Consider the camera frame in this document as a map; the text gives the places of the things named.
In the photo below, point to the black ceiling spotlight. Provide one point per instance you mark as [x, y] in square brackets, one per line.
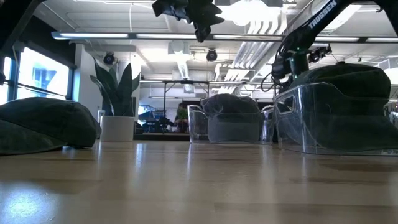
[211, 55]
[109, 58]

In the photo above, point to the green snake plant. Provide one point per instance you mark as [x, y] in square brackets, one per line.
[119, 93]

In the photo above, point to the white plant pot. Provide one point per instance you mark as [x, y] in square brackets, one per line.
[117, 129]

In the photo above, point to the small clear plastic bin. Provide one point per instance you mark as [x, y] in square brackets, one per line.
[197, 124]

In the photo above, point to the long ceiling light bar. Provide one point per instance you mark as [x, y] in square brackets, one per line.
[93, 35]

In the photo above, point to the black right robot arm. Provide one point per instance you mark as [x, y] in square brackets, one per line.
[320, 15]

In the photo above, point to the dark green baseball cap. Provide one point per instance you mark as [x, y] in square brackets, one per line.
[342, 105]
[43, 124]

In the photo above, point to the grey baseball cap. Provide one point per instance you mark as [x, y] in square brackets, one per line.
[233, 121]

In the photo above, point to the black ceiling camera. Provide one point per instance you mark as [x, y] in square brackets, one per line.
[318, 53]

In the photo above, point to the large clear plastic bin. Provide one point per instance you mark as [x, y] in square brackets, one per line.
[298, 124]

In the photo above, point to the black desk frame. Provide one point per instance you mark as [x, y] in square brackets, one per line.
[164, 93]

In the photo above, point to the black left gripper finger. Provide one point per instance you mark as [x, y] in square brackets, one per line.
[202, 32]

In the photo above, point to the window with dark frame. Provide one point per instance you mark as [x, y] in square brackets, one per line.
[40, 76]

